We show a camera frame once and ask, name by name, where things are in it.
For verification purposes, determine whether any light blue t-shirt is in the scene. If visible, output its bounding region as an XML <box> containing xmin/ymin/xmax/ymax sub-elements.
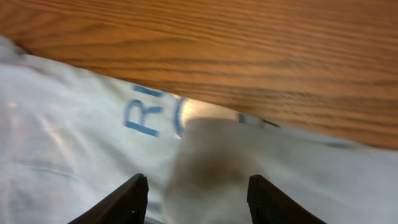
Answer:
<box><xmin>1</xmin><ymin>37</ymin><xmax>397</xmax><ymax>223</ymax></box>

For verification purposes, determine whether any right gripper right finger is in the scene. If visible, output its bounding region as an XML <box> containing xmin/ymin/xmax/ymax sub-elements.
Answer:
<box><xmin>247</xmin><ymin>174</ymin><xmax>325</xmax><ymax>224</ymax></box>

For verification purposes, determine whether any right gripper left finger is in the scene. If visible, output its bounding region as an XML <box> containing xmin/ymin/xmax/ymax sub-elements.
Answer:
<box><xmin>69</xmin><ymin>174</ymin><xmax>149</xmax><ymax>224</ymax></box>

